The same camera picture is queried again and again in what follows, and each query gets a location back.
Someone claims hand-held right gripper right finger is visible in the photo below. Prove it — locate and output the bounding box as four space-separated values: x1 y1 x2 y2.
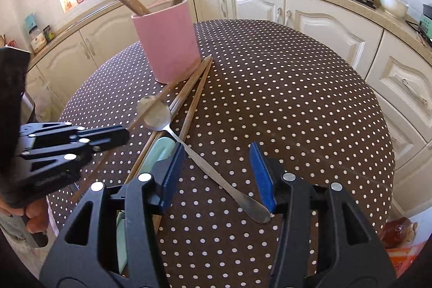
249 141 397 288

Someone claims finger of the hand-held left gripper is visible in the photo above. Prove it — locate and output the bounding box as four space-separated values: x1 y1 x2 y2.
21 141 102 172
18 122 131 152

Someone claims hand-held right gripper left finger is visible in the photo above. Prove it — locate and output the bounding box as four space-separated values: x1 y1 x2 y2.
39 142 186 288

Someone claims light green sheathed knife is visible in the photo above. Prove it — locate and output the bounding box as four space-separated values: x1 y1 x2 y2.
115 136 181 275

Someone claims silver metal spoon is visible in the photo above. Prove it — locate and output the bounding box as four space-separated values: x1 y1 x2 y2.
136 96 273 224

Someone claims thin wooden chopstick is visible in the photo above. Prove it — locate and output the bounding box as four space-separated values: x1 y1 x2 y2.
72 77 185 204

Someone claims pink utensil cup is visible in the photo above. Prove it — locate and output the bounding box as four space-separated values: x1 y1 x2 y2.
131 0 202 85

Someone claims person's left hand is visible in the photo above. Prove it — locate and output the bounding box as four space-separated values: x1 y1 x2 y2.
0 197 50 235

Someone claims brown polka dot tablecloth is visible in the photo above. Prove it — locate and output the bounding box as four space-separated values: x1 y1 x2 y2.
47 19 396 288

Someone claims glass jar with lid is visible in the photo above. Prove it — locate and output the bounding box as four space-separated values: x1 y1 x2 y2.
30 26 48 54

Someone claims amber plastic bottle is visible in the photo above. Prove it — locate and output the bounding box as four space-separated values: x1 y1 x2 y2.
380 216 418 250

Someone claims orange bag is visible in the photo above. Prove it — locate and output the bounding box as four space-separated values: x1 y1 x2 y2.
385 241 429 278

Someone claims white bowl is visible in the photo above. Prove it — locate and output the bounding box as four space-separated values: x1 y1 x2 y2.
378 0 410 19

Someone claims green electric cooker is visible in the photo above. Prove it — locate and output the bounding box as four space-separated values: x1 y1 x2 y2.
418 4 432 40

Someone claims black power cable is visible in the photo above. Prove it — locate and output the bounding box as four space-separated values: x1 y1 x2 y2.
405 20 427 46

